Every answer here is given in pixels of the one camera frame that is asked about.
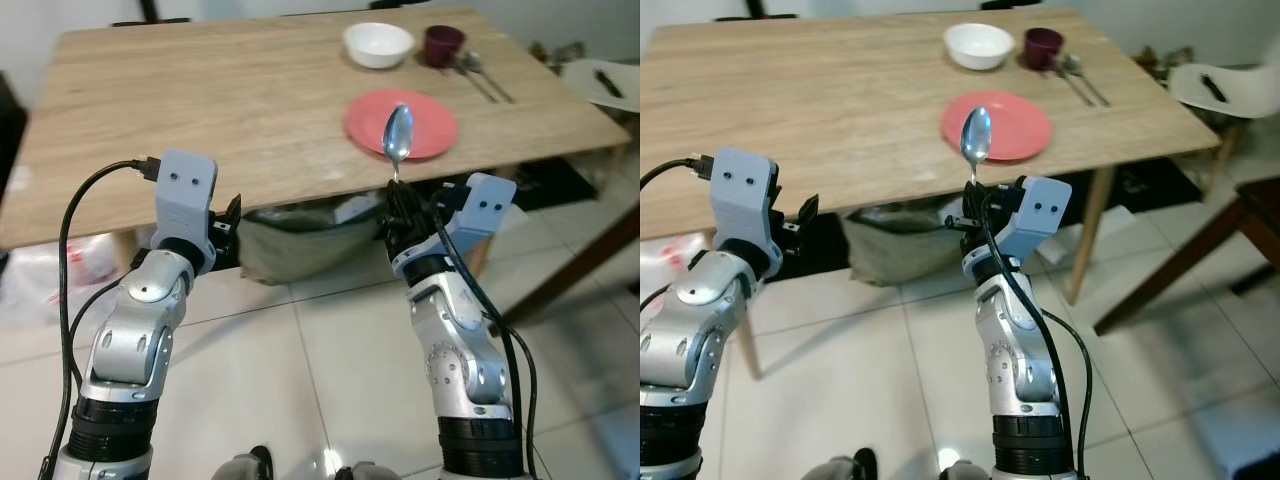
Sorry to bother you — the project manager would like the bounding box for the silver metal spoon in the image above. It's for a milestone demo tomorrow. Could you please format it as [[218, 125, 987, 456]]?
[[383, 103, 416, 188], [462, 52, 517, 105], [1062, 54, 1113, 108], [960, 106, 993, 188]]

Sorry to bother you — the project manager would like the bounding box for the olive green bag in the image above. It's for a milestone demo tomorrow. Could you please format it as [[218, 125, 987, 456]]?
[[842, 205, 969, 289], [238, 195, 393, 287]]

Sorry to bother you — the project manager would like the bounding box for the light wooden table leg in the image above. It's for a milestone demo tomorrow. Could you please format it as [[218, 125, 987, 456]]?
[[112, 230, 143, 277], [1066, 165, 1117, 307], [1210, 122, 1239, 193], [735, 312, 763, 381], [465, 232, 498, 283]]

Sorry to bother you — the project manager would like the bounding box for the red plate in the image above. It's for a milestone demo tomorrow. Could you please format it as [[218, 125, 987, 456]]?
[[940, 90, 1054, 163], [344, 89, 460, 161]]

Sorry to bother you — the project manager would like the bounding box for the white plastic bag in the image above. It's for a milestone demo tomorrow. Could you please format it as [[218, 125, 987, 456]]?
[[0, 228, 136, 313], [640, 232, 723, 301]]

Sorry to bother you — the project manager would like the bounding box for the silver metal fork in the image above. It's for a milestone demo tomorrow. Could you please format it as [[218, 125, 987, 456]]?
[[450, 55, 499, 105], [1050, 58, 1096, 108]]

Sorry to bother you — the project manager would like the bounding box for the white bowl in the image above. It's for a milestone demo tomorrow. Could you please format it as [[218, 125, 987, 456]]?
[[342, 22, 416, 70], [943, 23, 1017, 71]]

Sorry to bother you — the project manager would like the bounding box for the maroon cup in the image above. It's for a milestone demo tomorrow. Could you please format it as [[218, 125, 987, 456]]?
[[1023, 27, 1066, 71], [423, 25, 466, 69]]

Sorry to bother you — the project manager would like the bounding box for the dark brown wooden chair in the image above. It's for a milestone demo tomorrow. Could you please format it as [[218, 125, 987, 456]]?
[[498, 205, 641, 327], [1093, 178, 1280, 337]]

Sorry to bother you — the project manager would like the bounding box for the white plastic chair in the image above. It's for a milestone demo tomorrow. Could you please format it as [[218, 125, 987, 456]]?
[[1168, 62, 1280, 126], [558, 58, 641, 117]]

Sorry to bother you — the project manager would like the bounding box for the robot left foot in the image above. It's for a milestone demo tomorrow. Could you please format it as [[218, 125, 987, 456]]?
[[815, 450, 879, 480], [212, 447, 276, 480]]

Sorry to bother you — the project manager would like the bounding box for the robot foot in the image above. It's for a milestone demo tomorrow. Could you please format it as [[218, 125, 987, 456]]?
[[815, 450, 879, 480], [212, 447, 276, 480], [335, 460, 406, 480], [935, 460, 1001, 480]]

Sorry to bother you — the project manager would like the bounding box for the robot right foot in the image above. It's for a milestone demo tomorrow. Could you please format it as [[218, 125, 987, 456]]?
[[935, 460, 1001, 480], [335, 460, 406, 480]]

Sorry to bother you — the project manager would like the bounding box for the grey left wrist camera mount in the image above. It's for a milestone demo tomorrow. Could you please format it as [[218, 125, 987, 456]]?
[[150, 149, 219, 251], [712, 147, 783, 256]]

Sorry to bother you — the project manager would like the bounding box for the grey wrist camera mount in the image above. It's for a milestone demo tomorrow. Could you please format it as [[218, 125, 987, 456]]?
[[392, 173, 518, 283], [150, 149, 219, 251], [712, 147, 783, 256], [962, 176, 1074, 281]]

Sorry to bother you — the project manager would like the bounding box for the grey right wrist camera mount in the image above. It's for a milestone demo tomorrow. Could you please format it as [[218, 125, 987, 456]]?
[[962, 176, 1074, 281], [392, 173, 518, 283]]

